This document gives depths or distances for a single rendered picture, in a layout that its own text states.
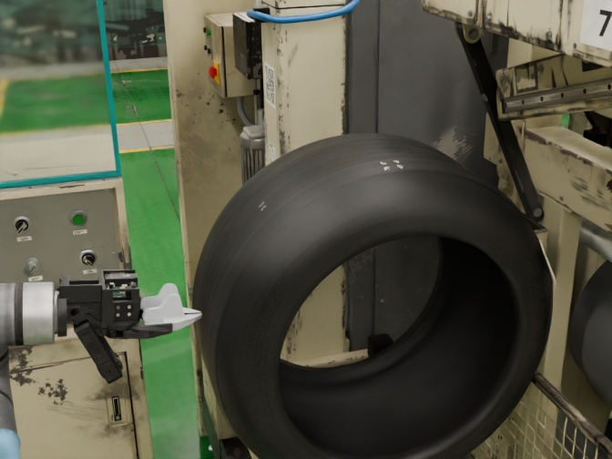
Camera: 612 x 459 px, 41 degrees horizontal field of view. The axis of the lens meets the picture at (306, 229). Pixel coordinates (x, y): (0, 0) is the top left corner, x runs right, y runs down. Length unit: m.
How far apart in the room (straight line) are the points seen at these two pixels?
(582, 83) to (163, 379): 2.48
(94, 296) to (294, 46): 0.57
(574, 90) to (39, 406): 1.38
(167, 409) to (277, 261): 2.16
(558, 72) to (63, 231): 1.11
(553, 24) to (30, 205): 1.19
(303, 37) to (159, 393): 2.15
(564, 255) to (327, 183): 0.74
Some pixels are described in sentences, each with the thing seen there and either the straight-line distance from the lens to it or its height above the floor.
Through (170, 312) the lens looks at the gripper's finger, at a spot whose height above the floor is 1.26.
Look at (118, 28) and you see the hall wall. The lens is 10.34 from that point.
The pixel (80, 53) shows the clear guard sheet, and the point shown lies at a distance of 1.77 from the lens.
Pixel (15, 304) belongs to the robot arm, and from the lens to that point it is 1.20.
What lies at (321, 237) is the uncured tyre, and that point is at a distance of 1.13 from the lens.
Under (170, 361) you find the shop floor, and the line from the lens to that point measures 3.56.
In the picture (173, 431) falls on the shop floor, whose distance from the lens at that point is 3.14.
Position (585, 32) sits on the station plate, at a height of 1.67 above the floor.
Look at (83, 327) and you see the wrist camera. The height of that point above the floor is 1.26.
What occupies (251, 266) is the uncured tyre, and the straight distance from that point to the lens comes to 1.16.
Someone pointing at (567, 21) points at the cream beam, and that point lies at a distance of 1.11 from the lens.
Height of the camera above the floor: 1.84
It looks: 23 degrees down
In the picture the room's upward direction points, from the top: 1 degrees counter-clockwise
